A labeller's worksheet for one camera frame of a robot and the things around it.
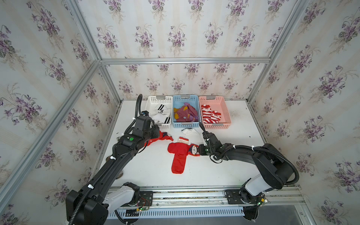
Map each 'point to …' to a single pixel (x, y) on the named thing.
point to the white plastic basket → (151, 102)
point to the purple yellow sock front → (177, 113)
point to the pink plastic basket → (217, 103)
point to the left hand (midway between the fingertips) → (156, 128)
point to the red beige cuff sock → (182, 139)
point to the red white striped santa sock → (206, 111)
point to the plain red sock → (181, 153)
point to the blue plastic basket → (179, 101)
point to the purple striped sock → (187, 113)
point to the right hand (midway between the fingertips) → (200, 149)
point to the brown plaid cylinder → (120, 176)
